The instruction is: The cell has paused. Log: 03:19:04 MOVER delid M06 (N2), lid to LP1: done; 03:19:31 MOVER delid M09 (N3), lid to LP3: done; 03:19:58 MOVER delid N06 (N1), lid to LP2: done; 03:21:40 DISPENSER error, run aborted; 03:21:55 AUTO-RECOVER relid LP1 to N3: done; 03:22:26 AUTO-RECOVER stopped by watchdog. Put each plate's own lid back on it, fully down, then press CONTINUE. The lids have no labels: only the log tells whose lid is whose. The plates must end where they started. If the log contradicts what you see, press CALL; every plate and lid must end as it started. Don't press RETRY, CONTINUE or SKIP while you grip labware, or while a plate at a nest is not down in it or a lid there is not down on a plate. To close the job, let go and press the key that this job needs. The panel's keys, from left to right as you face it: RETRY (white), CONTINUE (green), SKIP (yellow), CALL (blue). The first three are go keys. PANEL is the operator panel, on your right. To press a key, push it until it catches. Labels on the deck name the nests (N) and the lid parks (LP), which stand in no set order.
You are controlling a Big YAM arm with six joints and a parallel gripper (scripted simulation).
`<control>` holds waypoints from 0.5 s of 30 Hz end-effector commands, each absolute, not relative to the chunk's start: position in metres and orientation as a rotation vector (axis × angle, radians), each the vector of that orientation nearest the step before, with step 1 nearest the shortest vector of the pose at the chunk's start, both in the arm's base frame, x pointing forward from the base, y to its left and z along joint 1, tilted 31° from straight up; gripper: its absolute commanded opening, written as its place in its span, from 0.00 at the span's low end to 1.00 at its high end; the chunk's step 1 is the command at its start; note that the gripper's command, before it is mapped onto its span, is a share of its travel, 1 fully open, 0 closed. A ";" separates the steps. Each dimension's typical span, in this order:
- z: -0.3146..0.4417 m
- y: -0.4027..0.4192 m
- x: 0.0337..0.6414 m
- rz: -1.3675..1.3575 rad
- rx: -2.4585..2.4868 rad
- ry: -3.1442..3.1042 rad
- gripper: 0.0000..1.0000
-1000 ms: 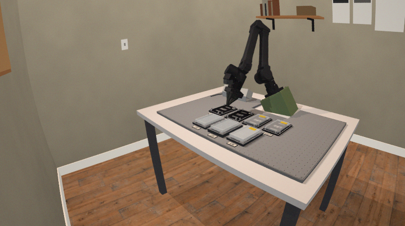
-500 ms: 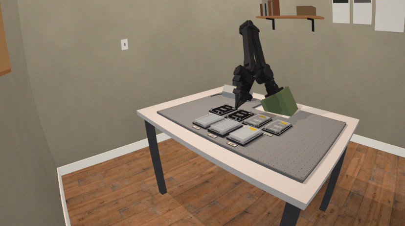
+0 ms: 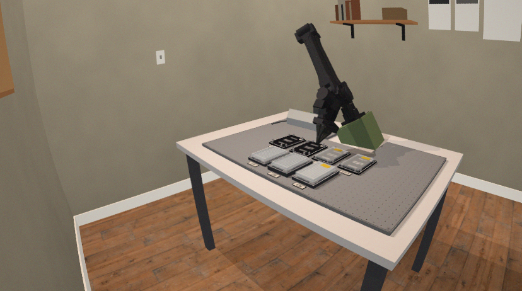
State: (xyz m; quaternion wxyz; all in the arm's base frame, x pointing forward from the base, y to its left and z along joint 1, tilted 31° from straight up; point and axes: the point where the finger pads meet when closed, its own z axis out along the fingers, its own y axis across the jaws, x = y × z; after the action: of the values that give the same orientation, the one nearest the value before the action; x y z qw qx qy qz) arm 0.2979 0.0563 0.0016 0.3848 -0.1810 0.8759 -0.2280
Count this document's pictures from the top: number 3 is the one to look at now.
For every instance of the black rectangular pad with small corner posts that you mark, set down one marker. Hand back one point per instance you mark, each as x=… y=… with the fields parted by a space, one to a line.
x=309 y=148

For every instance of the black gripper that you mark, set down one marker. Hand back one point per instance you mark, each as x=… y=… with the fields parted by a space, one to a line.
x=324 y=128

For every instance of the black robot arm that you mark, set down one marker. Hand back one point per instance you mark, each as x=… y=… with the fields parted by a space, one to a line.
x=331 y=88

